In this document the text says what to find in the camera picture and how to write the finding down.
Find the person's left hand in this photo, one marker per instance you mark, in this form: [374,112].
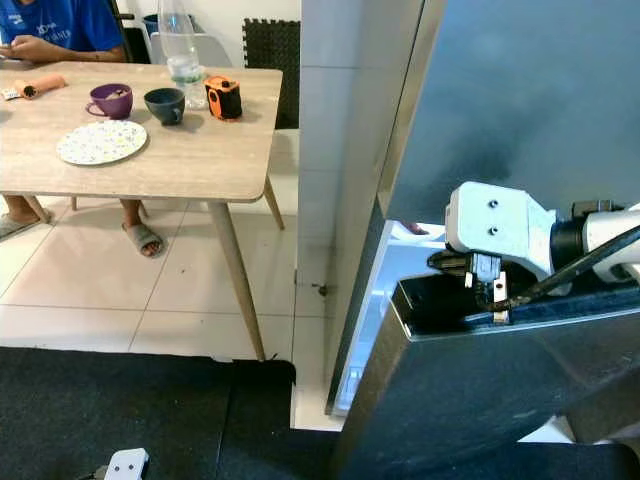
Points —
[28,50]

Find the person's torso in blue shirt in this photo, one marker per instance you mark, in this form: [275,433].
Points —
[60,18]

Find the grey fridge freezer door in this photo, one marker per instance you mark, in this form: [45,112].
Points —
[510,100]

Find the patterned white plate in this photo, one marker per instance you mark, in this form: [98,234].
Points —
[102,143]

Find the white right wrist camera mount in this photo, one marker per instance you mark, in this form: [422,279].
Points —
[495,225]

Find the orange rolled cloth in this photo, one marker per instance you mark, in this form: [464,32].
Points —
[43,85]

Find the person's left lower leg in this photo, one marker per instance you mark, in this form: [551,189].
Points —
[134,212]

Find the blue bucket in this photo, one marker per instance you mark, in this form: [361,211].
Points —
[150,22]

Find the dark teal cup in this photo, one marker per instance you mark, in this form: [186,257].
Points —
[164,107]

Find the black foam mat panel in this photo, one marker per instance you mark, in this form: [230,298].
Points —
[270,60]

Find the small white packet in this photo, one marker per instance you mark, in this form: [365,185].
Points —
[11,93]

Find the person's left forearm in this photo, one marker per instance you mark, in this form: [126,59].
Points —
[85,50]

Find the grey fridge body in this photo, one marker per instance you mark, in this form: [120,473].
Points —
[370,150]

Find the purple cup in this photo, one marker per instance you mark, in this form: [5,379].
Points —
[110,102]

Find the black floor mat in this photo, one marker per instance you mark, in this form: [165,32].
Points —
[160,410]

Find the white chair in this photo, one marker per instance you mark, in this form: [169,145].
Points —
[218,50]

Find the light wooden dining table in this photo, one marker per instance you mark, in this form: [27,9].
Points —
[210,160]

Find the clear plastic water bottle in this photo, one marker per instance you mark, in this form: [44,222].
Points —
[182,70]

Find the orange black device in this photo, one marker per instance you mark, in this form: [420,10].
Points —
[223,99]

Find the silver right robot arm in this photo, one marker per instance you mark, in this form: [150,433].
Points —
[605,230]

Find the grey slipper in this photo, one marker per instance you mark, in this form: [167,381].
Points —
[17,226]
[145,241]

